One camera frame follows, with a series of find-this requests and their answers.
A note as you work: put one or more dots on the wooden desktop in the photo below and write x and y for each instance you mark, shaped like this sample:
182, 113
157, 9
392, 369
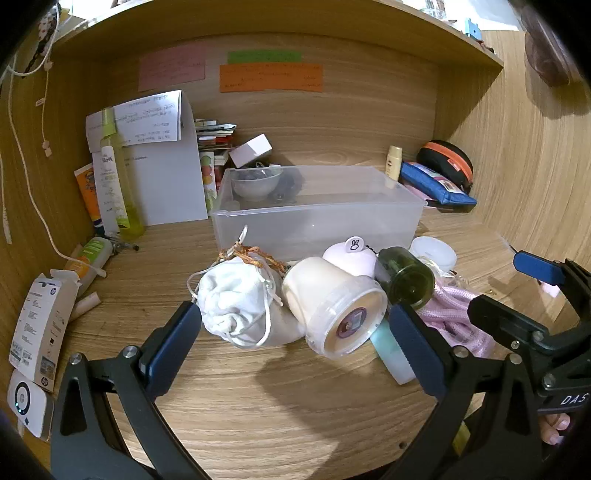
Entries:
258, 415

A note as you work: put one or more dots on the blue pencil case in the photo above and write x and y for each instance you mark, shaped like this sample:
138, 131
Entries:
434, 184

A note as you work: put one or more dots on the white pocket device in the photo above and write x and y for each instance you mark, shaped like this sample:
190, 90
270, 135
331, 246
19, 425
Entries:
27, 406

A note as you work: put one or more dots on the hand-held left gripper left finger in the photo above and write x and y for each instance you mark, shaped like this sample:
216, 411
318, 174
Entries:
171, 348

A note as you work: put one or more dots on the small white box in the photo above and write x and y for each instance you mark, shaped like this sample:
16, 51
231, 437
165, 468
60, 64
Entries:
251, 150

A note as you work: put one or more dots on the pink mesh bag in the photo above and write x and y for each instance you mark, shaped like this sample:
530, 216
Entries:
455, 318

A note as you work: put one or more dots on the yellow-green spray bottle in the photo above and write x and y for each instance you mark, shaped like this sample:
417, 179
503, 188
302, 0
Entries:
116, 175

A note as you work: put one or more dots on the white lip balm stick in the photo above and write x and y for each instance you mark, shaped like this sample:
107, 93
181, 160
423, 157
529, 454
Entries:
84, 307

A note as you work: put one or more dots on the cream candle jar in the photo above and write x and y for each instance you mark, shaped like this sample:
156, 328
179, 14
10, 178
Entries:
334, 307

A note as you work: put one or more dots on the green glass bottle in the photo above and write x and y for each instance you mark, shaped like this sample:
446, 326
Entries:
406, 277

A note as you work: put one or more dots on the person's right hand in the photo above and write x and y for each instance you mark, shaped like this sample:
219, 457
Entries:
556, 429

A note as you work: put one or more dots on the white cosmetic tube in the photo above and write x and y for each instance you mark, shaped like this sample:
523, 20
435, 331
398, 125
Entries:
107, 189

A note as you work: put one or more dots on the green paper note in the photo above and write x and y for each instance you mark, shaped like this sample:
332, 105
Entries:
264, 56

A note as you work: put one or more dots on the stack of booklets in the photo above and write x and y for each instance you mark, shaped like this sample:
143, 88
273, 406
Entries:
213, 134

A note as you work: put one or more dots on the white round lid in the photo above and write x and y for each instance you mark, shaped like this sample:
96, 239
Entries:
431, 251

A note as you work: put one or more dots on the small beige bottle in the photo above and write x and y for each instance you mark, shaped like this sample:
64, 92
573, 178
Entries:
393, 161

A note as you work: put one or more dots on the black and orange case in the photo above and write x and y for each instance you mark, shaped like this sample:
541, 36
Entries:
450, 159

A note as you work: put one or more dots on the dark brown object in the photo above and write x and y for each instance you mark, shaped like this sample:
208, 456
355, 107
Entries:
545, 50

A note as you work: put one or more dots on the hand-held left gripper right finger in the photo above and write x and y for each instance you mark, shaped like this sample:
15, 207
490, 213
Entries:
415, 350

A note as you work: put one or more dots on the pink paper note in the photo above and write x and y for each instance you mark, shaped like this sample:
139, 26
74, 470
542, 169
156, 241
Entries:
171, 68

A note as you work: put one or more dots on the small blue object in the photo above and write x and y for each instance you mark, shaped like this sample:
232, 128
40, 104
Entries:
472, 27

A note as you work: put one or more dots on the white printed carton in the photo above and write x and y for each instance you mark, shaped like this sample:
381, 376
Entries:
41, 323

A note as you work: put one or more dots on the clear plastic storage bin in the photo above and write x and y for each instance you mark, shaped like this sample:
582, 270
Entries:
318, 217

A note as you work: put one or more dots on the orange paper note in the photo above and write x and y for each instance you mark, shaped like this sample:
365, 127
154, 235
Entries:
271, 77

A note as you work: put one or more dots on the pink round case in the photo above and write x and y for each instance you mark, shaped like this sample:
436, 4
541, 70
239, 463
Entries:
348, 258

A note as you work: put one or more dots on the fruit print card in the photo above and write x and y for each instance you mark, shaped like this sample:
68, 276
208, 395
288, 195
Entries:
207, 177

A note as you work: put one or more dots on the light blue tube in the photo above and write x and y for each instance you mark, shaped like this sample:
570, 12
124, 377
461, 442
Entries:
392, 357

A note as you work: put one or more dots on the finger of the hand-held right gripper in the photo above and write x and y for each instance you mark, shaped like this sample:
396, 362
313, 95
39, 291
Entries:
538, 267
505, 318

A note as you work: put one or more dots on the green and orange tube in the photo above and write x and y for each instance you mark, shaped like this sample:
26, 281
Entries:
90, 258

